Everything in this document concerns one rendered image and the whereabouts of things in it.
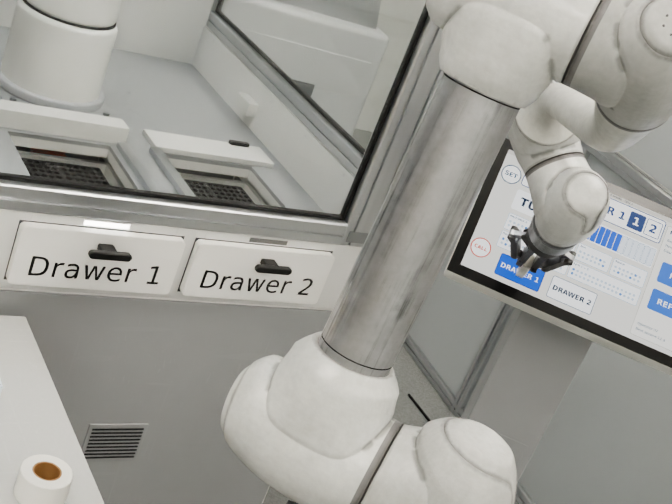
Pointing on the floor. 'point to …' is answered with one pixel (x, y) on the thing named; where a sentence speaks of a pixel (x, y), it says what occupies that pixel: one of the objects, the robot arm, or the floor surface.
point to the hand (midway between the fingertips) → (525, 265)
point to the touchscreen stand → (526, 382)
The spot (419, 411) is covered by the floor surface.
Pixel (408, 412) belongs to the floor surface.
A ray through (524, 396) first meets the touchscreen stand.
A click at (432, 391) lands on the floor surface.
